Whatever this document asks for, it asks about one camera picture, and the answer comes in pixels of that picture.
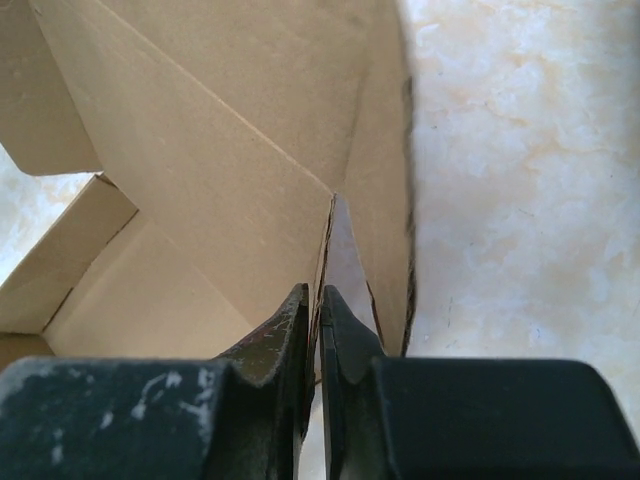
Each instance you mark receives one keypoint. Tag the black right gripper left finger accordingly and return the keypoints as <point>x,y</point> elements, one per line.
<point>240,415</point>

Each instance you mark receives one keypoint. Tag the brown cardboard box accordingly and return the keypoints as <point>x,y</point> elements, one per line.
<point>207,156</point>

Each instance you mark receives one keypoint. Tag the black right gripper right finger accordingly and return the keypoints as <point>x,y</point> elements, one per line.
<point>463,418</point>

